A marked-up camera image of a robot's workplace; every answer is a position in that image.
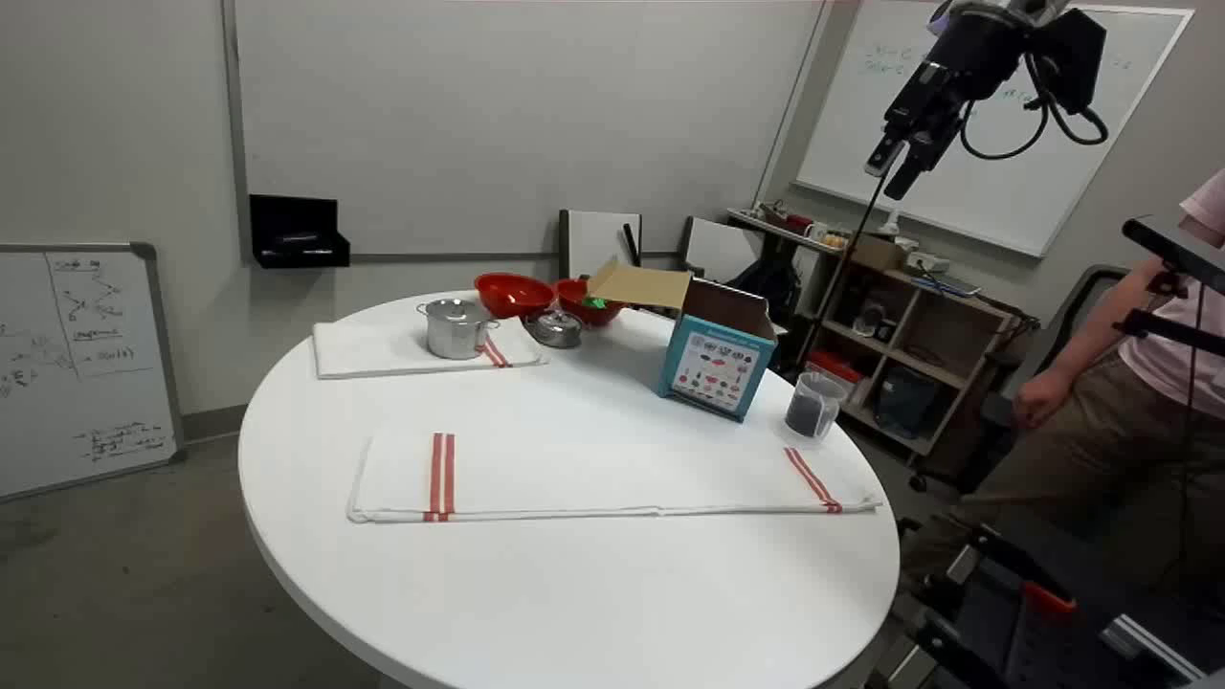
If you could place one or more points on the wooden shelf unit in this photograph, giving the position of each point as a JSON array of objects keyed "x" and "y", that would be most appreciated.
[{"x": 921, "y": 355}]

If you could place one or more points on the person in pink shirt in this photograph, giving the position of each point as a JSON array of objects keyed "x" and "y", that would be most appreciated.
[{"x": 1100, "y": 416}]

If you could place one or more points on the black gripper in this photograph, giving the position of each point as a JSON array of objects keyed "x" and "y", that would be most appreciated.
[{"x": 977, "y": 46}]

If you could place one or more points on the red plastic bowl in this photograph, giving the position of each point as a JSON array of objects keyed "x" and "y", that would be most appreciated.
[{"x": 515, "y": 297}]

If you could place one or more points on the black office chair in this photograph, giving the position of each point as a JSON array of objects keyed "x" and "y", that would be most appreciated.
[{"x": 995, "y": 408}]

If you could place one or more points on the small whiteboard on floor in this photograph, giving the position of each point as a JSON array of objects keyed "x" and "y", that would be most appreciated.
[{"x": 86, "y": 376}]

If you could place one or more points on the metal strainer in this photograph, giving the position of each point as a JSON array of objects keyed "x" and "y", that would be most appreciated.
[{"x": 551, "y": 332}]

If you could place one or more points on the small metal pot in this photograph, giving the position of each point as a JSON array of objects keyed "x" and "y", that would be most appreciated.
[{"x": 454, "y": 328}]

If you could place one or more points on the large wall whiteboard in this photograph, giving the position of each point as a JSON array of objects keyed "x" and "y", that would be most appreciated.
[{"x": 1012, "y": 198}]

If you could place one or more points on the black case on wall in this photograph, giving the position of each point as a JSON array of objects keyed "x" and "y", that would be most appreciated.
[{"x": 292, "y": 231}]

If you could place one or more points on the white towel red stripes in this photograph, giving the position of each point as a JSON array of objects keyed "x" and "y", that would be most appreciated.
[{"x": 464, "y": 479}]

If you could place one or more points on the clear measuring cup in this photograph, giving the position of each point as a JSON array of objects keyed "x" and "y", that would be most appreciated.
[{"x": 816, "y": 399}]

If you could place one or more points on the white round table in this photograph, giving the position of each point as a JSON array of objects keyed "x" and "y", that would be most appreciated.
[{"x": 562, "y": 527}]

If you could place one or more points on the blue cardboard toy box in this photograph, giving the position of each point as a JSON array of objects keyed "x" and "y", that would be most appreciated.
[{"x": 721, "y": 340}]

